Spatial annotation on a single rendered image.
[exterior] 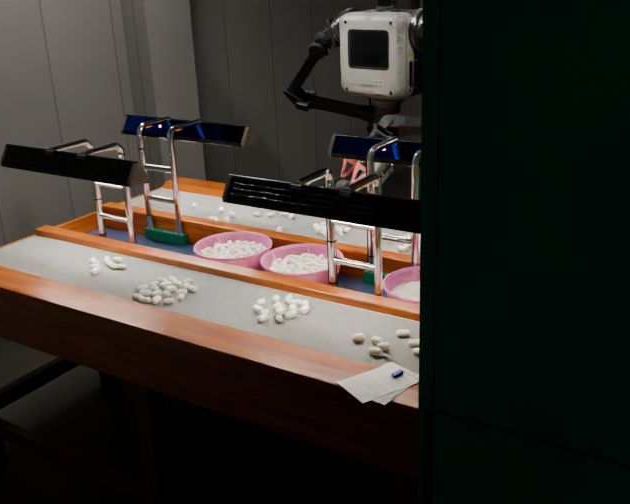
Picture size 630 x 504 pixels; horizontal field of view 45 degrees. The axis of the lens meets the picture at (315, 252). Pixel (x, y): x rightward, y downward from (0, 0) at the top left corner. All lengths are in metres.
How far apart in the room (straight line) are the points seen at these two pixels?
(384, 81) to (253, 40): 1.98
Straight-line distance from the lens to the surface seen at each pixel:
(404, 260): 2.41
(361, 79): 3.21
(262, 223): 2.88
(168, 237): 2.94
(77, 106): 4.22
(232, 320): 2.12
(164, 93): 4.28
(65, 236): 2.89
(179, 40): 4.33
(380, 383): 1.73
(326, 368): 1.80
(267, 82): 5.11
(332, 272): 2.22
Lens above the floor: 1.66
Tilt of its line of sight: 21 degrees down
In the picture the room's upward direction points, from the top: 2 degrees counter-clockwise
